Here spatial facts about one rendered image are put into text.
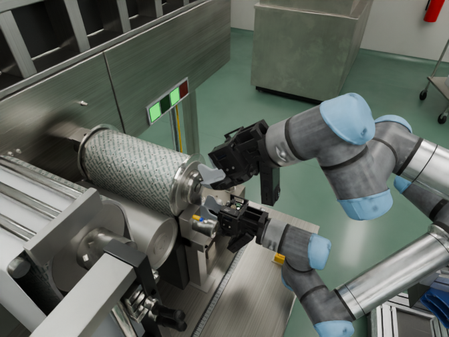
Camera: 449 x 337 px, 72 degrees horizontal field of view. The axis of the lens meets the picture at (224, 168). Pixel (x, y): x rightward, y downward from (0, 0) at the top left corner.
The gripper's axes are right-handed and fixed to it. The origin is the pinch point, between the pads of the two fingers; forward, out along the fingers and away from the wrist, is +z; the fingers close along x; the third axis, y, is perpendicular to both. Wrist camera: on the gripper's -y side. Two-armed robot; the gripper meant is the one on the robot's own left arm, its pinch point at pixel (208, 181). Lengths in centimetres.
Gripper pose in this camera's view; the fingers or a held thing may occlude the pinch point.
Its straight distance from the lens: 67.9
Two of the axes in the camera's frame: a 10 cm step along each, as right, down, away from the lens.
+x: -4.5, 5.9, -6.7
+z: -6.8, 2.5, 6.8
